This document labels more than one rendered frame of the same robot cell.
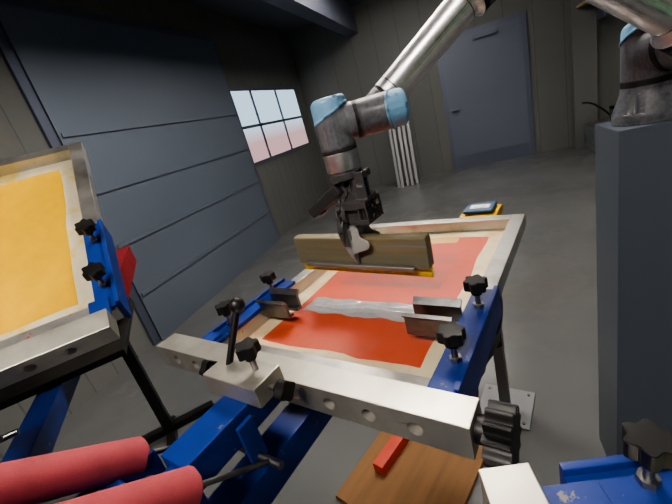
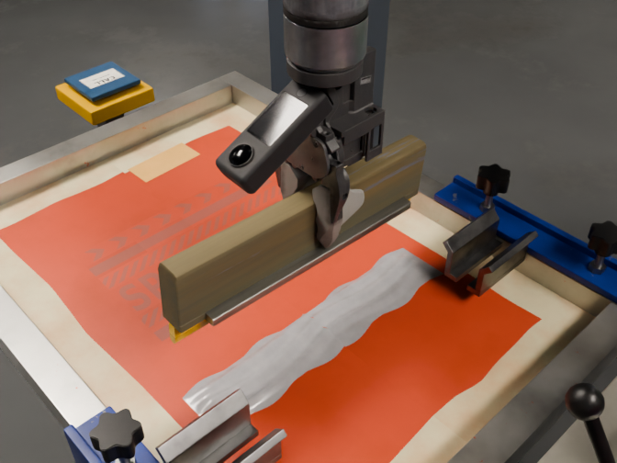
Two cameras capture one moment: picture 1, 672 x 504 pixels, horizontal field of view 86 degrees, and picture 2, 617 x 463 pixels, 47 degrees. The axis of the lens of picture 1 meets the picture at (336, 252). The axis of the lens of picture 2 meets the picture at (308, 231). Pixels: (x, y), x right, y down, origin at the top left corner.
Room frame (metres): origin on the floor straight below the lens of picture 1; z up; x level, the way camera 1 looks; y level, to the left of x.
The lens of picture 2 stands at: (0.71, 0.53, 1.59)
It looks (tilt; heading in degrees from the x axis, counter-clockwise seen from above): 40 degrees down; 279
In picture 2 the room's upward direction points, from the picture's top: straight up
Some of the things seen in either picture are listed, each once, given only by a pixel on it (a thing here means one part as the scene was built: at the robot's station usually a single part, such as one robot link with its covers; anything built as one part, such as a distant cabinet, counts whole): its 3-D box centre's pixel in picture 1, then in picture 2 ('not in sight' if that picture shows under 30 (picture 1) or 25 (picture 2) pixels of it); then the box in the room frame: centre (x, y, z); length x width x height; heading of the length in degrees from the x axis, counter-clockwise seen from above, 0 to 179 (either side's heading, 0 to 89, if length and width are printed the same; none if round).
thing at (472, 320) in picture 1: (470, 343); (534, 253); (0.53, -0.19, 0.98); 0.30 x 0.05 x 0.07; 142
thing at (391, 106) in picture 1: (378, 112); not in sight; (0.80, -0.17, 1.39); 0.11 x 0.11 x 0.08; 87
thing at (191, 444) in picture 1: (227, 425); not in sight; (0.44, 0.23, 1.02); 0.17 x 0.06 x 0.05; 142
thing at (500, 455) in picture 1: (489, 431); not in sight; (0.31, -0.12, 1.02); 0.07 x 0.06 x 0.07; 142
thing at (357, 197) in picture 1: (354, 197); (329, 110); (0.78, -0.07, 1.23); 0.09 x 0.08 x 0.12; 52
